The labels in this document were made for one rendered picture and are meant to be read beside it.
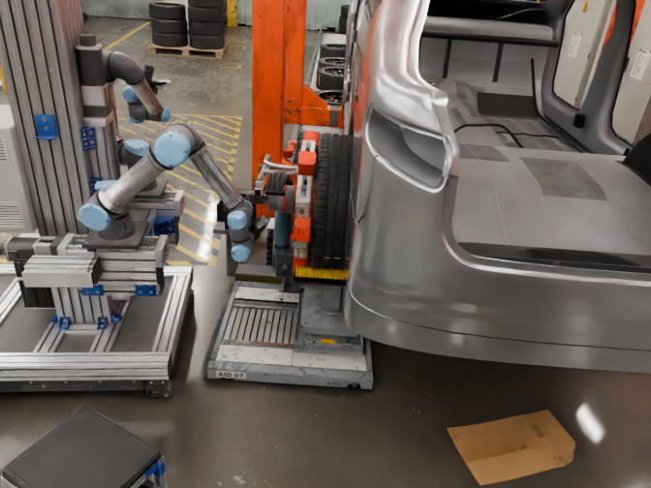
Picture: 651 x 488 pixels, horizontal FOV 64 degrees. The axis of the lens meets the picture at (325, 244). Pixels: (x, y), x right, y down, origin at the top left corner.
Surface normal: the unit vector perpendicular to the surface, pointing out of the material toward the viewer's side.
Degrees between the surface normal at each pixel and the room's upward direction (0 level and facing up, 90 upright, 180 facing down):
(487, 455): 1
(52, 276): 90
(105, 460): 0
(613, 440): 0
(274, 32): 90
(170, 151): 85
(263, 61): 90
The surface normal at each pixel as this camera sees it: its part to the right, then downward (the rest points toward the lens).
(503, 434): 0.07, -0.86
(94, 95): 0.09, 0.49
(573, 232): 0.06, -0.64
